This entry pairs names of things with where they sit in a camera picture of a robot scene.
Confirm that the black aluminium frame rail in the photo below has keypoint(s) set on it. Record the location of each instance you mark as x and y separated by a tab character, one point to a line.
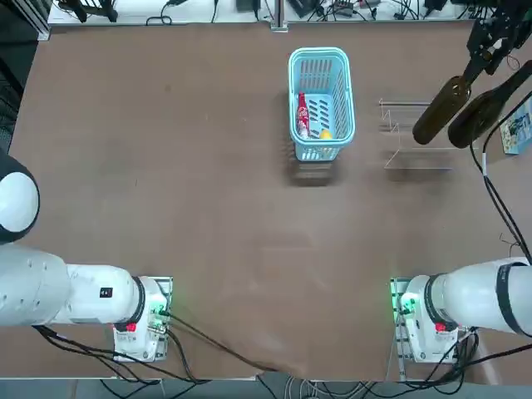
25	16

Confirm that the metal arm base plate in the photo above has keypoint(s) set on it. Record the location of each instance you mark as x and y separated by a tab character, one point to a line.
164	287
397	332

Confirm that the black power strip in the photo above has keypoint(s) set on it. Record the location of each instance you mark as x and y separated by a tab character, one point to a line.
353	3

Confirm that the slope-shouldered dark wine bottle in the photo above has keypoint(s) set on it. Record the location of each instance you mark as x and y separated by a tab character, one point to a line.
474	120

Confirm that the blue printed paper bag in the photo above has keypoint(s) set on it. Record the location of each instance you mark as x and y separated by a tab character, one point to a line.
517	133

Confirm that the yellow lemon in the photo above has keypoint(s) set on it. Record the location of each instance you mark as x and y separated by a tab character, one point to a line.
325	134

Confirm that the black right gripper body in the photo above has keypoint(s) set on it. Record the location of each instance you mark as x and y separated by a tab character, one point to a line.
517	25

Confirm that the aluminium camera post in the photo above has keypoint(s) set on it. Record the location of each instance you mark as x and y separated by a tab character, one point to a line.
279	16

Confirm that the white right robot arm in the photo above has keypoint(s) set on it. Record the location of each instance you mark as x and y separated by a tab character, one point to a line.
469	295

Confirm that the light blue plastic basket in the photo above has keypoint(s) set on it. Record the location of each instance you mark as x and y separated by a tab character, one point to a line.
299	141

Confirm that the black tripod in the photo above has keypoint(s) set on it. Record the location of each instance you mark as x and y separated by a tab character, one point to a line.
83	8

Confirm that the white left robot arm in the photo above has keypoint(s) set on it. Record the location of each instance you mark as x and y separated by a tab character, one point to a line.
50	287

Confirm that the black power adapter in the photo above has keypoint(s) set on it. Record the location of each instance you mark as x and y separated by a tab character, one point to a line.
248	5
301	7

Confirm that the clear acrylic stepped shelf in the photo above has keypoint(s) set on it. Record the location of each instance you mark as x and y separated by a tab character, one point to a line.
415	160

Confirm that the straight-shouldered dark wine bottle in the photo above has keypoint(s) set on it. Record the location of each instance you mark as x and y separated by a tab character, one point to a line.
436	112

